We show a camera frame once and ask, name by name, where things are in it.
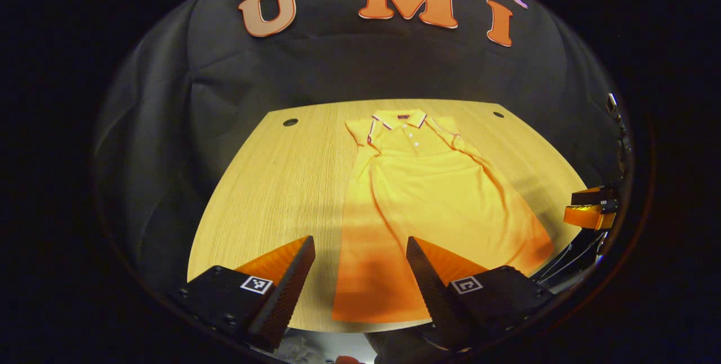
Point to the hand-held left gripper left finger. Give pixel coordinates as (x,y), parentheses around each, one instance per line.
(284,299)

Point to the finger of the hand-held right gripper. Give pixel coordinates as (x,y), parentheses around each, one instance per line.
(588,217)
(591,198)

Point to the orange polo T-shirt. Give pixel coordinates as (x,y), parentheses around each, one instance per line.
(428,195)

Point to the dark cloth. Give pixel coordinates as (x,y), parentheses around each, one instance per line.
(397,347)

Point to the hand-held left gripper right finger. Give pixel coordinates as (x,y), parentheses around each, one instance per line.
(436,299)

